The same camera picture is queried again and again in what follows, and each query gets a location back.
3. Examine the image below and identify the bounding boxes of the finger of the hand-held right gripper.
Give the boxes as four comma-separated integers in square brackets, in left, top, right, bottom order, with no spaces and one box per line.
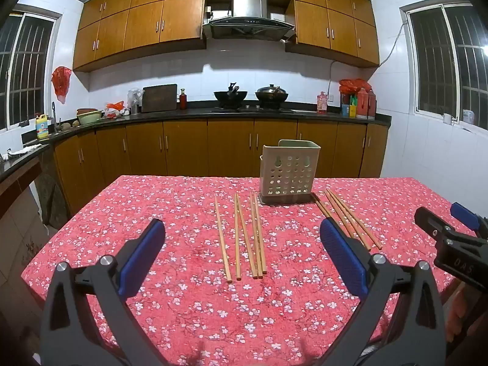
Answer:
[414,206,488,286]
[450,202,488,242]

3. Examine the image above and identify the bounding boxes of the orange plastic bag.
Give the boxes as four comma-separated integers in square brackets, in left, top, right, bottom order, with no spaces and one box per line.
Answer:
[104,101,127,118]

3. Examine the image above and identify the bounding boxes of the hanging red plastic bag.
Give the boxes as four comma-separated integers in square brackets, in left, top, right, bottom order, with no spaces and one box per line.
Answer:
[51,66,73,105]

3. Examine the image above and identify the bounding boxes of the beige perforated chopstick holder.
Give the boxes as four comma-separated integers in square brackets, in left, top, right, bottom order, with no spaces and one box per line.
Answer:
[258,139,321,206]

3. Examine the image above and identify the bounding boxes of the black wok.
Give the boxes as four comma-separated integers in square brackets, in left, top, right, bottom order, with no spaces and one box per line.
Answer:
[213,82,248,109]

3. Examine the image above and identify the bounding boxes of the red floral tablecloth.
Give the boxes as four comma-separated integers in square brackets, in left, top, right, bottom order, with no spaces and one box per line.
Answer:
[21,174,483,366]

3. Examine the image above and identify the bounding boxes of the black pot with lid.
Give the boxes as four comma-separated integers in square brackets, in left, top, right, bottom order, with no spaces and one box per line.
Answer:
[255,83,289,108]

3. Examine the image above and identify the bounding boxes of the clear plastic bag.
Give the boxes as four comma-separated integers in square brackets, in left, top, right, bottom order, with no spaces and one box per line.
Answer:
[127,88,145,115]

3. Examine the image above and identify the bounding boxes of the dark cutting board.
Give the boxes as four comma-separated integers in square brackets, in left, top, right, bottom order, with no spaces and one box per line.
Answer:
[141,84,178,113]

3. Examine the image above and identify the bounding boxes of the wooden base cabinets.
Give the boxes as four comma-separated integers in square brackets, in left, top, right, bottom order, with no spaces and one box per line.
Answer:
[53,118,389,216]

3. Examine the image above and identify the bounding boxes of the steel range hood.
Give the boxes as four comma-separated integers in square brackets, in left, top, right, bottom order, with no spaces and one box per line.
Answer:
[201,0,296,42]

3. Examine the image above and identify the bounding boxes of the barred window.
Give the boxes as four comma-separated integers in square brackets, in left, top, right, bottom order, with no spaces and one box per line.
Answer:
[0,11,62,133]
[399,2,488,136]

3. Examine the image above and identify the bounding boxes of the black kitchen countertop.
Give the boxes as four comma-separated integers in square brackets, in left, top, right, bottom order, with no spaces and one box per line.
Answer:
[0,105,393,184]

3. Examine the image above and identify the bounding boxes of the white cloth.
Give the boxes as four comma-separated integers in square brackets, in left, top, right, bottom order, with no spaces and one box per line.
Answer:
[7,143,43,158]

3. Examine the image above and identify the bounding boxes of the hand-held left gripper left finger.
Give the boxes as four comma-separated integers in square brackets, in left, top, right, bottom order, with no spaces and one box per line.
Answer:
[40,218,166,366]

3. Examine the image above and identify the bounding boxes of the gas stove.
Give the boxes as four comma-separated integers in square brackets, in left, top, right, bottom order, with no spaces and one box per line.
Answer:
[211,105,295,114]

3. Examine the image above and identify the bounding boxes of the wall cable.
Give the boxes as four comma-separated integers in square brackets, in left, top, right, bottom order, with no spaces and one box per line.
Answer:
[329,23,407,103]

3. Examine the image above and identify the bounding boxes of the wooden wall cabinets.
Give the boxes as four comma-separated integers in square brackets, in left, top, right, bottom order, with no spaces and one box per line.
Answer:
[72,0,381,73]

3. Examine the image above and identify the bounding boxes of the green bowl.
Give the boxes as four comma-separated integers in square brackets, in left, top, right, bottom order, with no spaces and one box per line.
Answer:
[76,110,103,126]

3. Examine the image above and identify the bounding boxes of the yellow detergent bottle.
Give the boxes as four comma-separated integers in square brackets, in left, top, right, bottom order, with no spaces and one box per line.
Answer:
[35,113,50,140]

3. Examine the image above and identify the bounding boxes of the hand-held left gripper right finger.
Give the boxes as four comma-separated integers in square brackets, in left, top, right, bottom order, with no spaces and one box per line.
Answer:
[319,217,447,366]

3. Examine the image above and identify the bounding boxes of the person's right hand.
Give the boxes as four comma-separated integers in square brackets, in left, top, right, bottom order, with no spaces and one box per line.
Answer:
[446,295,468,344]

